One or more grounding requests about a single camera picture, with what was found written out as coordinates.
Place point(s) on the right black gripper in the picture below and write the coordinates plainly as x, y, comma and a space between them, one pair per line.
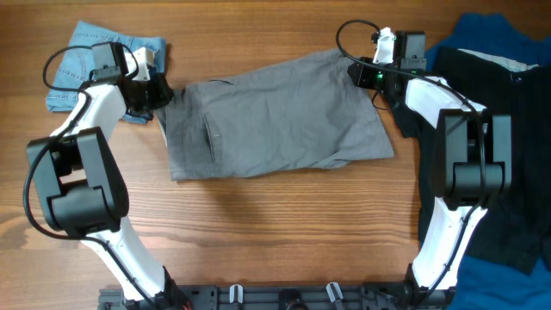
362, 79

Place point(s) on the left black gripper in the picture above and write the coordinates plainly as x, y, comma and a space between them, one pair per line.
164, 91

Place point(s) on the grey cotton shorts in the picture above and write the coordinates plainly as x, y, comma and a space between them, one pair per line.
303, 113

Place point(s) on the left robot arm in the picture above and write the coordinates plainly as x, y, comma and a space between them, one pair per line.
74, 189

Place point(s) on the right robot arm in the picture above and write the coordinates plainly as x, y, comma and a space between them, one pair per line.
470, 157

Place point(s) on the folded blue denim jeans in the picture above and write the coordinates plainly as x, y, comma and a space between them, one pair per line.
77, 64

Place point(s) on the light grey garment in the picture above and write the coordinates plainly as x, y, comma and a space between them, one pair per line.
508, 64

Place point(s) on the black garment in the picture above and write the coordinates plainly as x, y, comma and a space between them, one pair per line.
516, 230

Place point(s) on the blue shirt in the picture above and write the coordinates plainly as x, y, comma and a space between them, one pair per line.
481, 284

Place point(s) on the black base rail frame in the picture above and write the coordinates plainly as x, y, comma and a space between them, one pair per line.
375, 295

